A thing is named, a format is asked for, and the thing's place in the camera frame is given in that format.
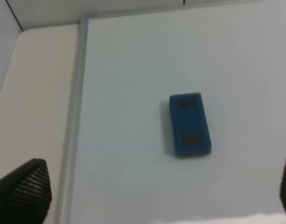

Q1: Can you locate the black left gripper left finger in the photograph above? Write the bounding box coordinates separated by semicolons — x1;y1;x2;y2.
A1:
0;159;52;224

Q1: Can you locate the blue whiteboard eraser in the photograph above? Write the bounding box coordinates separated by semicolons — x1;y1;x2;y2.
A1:
169;93;212;158

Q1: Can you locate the white framed whiteboard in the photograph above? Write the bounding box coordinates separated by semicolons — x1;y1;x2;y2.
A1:
58;0;286;224

